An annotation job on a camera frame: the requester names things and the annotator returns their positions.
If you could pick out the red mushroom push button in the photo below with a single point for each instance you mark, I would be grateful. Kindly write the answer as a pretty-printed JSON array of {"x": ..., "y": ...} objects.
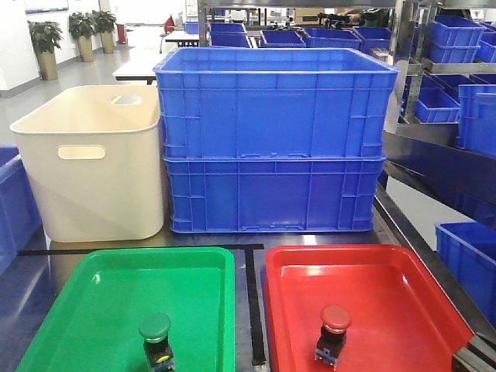
[{"x": 333, "y": 334}]

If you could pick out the green mushroom push button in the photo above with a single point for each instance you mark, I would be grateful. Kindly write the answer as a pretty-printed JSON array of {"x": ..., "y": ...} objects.
[{"x": 154, "y": 329}]

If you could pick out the blue bin left of trays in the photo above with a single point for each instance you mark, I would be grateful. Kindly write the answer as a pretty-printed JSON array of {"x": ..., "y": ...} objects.
[{"x": 19, "y": 214}]

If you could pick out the lower stacked blue crate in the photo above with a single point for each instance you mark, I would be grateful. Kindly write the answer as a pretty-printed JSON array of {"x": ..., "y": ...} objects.
[{"x": 261, "y": 196}]

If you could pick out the stacked blue crate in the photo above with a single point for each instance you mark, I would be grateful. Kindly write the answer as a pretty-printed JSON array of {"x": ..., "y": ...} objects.
[
  {"x": 261, "y": 196},
  {"x": 227, "y": 102}
]

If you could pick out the upper stacked blue crate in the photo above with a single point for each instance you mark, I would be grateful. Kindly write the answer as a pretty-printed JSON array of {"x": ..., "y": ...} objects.
[{"x": 227, "y": 102}]

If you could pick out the cream plastic basket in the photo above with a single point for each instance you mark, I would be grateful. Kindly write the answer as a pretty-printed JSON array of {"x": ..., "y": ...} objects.
[{"x": 92, "y": 157}]

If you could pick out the red plastic tray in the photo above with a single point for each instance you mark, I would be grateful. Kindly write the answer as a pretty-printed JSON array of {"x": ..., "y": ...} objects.
[{"x": 402, "y": 320}]

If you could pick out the green plastic tray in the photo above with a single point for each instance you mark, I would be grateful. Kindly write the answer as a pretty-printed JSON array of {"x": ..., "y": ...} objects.
[{"x": 93, "y": 324}]

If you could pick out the potted green plant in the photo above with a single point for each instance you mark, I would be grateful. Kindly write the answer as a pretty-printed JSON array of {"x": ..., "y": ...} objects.
[{"x": 45, "y": 37}]

